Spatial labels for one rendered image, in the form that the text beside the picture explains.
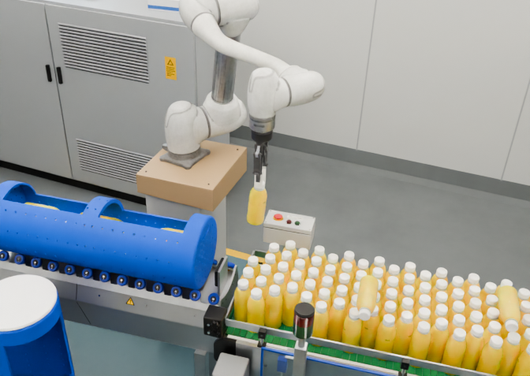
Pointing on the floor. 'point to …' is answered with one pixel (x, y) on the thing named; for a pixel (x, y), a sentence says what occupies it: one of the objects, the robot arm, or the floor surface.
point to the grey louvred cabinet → (92, 83)
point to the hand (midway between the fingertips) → (259, 177)
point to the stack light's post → (300, 360)
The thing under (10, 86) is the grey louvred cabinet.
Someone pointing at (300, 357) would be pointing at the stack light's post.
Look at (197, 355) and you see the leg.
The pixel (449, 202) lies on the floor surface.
